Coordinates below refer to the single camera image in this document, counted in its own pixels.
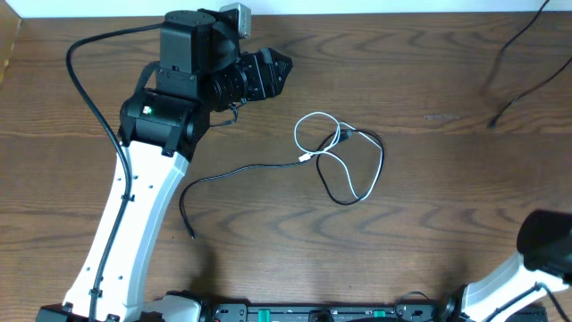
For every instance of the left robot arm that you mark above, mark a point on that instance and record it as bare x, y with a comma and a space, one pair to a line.
201, 69

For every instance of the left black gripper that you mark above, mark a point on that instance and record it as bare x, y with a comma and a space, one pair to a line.
258, 76

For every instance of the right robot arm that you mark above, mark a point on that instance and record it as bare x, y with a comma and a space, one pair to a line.
541, 266

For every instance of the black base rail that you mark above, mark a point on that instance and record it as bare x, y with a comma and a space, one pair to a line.
313, 313

